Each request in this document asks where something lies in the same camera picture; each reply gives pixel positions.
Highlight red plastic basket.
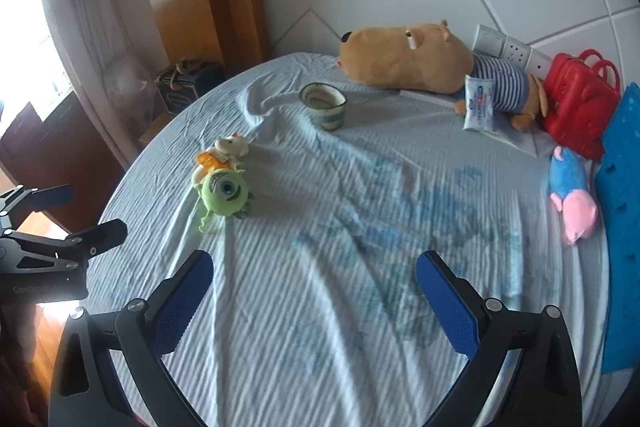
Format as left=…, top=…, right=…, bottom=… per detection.
left=542, top=49, right=624, bottom=162

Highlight blue plastic panel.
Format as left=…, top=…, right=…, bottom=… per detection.
left=594, top=82, right=640, bottom=376

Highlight white tissue packet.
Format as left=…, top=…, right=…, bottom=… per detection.
left=462, top=74, right=497, bottom=133

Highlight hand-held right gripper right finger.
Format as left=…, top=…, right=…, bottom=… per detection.
left=416, top=250, right=583, bottom=427

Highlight large brown bear plush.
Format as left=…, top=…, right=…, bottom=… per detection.
left=338, top=20, right=549, bottom=132

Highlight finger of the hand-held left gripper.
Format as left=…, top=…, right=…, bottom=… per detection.
left=9, top=219, right=129, bottom=269
left=0, top=184, right=75, bottom=229

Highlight green one-eyed monster plush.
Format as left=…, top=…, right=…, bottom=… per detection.
left=192, top=164, right=256, bottom=234

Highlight striped light blue bedsheet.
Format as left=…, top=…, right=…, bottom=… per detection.
left=81, top=52, right=612, bottom=427

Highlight dark cardboard box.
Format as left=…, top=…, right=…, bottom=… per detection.
left=154, top=59, right=226, bottom=113

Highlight white wall socket panel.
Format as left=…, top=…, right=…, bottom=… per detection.
left=472, top=24, right=554, bottom=73

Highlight dark wooden cabinet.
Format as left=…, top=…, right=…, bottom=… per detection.
left=0, top=94, right=126, bottom=234

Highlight sheer white curtain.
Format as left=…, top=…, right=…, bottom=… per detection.
left=34, top=0, right=166, bottom=168

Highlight blue pink pig plush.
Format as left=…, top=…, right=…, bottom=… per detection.
left=548, top=145, right=600, bottom=247

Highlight white electric fan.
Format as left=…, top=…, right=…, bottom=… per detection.
left=102, top=55, right=156, bottom=143

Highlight striped ceramic cup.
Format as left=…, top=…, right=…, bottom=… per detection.
left=298, top=82, right=349, bottom=133

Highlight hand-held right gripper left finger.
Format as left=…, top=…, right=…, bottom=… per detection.
left=49, top=249, right=215, bottom=427

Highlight small white orange plush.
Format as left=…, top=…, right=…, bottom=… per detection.
left=195, top=134, right=250, bottom=182

